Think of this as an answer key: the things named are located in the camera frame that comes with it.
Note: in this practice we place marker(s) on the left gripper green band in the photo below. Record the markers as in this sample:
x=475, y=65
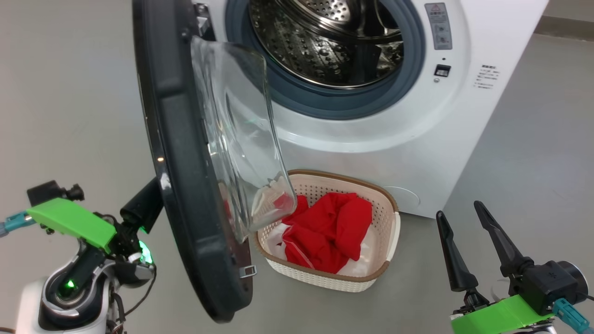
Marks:
x=74, y=220

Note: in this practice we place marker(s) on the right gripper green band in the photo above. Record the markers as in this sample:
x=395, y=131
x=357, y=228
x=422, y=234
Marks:
x=501, y=317

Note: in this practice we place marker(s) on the dark washing machine door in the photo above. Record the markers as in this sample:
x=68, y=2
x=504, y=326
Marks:
x=181, y=162

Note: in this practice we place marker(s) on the white cloth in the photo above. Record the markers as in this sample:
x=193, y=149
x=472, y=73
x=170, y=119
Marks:
x=362, y=262

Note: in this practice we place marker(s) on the red garment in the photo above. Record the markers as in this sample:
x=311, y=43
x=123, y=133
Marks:
x=329, y=227

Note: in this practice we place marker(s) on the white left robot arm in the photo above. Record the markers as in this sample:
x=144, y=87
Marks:
x=32, y=301

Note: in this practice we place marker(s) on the white washing machine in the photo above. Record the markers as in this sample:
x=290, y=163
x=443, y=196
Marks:
x=371, y=139

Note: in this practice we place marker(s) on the white perforated laundry basket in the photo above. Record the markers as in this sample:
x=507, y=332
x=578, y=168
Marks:
x=320, y=185

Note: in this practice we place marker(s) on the grey rubber door gasket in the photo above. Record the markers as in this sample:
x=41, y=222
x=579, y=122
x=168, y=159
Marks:
x=325, y=104

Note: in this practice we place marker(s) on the steel washing drum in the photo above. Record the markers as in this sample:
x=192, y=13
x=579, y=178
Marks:
x=301, y=51

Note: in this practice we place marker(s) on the round white filter cover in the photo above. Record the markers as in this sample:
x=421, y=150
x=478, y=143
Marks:
x=403, y=199

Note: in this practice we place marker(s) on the grey warning sticker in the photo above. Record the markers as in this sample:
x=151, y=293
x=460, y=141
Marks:
x=438, y=25

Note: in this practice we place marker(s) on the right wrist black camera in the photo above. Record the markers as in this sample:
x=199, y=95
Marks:
x=547, y=285

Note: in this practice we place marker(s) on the wrist black camera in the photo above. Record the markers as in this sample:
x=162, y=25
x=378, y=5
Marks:
x=46, y=191
x=547, y=285

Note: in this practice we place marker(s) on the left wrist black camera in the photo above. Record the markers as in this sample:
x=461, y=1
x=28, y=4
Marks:
x=46, y=191

